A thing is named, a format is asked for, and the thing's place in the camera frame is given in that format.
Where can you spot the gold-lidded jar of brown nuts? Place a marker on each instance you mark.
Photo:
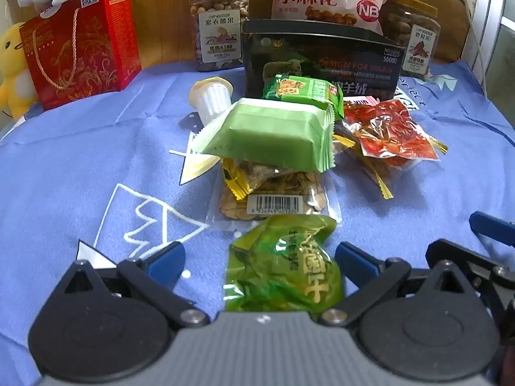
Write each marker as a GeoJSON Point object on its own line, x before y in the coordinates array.
{"type": "Point", "coordinates": [418, 36]}

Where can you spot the red spicy snack packet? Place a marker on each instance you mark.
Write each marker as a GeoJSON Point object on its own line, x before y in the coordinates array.
{"type": "Point", "coordinates": [386, 136]}

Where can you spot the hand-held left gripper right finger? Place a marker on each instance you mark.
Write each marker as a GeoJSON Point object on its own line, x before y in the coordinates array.
{"type": "Point", "coordinates": [358, 261]}

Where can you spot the black printed box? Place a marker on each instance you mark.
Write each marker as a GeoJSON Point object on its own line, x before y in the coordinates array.
{"type": "Point", "coordinates": [362, 60]}

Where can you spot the yellow-edged nut packet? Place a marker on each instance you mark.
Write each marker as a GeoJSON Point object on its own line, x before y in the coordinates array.
{"type": "Point", "coordinates": [241, 179]}

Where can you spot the clear yellow-edged snack packet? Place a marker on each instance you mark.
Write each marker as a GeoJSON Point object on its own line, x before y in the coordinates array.
{"type": "Point", "coordinates": [378, 173]}

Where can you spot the gold-lidded jar of purple nuts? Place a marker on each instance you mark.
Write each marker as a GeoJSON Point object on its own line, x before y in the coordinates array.
{"type": "Point", "coordinates": [219, 28]}

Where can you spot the light green cake packet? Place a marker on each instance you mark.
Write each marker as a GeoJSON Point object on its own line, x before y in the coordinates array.
{"type": "Point", "coordinates": [273, 132]}

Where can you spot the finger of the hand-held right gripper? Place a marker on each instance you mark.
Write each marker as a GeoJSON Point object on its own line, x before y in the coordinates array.
{"type": "Point", "coordinates": [489, 225]}
{"type": "Point", "coordinates": [462, 255]}

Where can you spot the yellow plush duck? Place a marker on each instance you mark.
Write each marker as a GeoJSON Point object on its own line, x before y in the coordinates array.
{"type": "Point", "coordinates": [12, 60]}

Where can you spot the blue printed cloth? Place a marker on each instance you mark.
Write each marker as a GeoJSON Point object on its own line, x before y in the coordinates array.
{"type": "Point", "coordinates": [80, 161]}

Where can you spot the clear seed packet with barcode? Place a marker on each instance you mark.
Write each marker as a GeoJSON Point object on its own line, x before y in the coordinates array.
{"type": "Point", "coordinates": [281, 205]}

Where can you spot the white jelly cup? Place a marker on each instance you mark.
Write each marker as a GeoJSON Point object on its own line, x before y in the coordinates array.
{"type": "Point", "coordinates": [211, 96]}

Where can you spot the green pickled vegetable packet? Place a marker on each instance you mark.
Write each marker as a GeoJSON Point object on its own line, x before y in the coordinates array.
{"type": "Point", "coordinates": [281, 265]}

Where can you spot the red gift box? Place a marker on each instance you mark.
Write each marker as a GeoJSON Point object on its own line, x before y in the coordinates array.
{"type": "Point", "coordinates": [88, 48]}

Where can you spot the small green snack packet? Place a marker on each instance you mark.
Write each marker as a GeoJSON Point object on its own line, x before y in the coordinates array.
{"type": "Point", "coordinates": [297, 88]}

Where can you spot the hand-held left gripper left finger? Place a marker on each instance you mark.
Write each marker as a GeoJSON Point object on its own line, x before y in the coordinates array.
{"type": "Point", "coordinates": [171, 256]}

